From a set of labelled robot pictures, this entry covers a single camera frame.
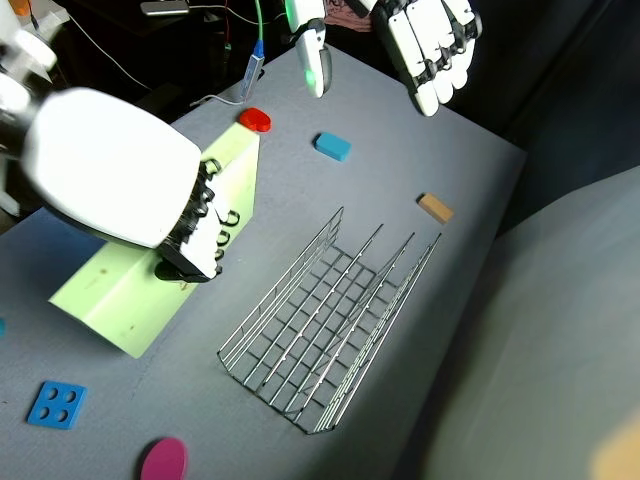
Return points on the blue rounded block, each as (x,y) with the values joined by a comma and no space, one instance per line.
(332,146)

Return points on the blue four-hole square block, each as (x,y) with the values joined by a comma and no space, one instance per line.
(56,405)

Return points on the pink round disc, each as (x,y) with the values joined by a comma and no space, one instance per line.
(165,460)

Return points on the silver flat device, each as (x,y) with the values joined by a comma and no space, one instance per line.
(165,7)

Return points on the silver blue usb adapter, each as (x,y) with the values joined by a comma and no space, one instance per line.
(251,70)

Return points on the light green box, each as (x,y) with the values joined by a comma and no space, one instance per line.
(145,305)

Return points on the grey table cloth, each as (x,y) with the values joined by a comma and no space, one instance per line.
(400,165)

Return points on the red heart block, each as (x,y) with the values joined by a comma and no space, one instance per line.
(255,119)

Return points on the plain wooden block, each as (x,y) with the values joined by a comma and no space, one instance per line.
(436,207)

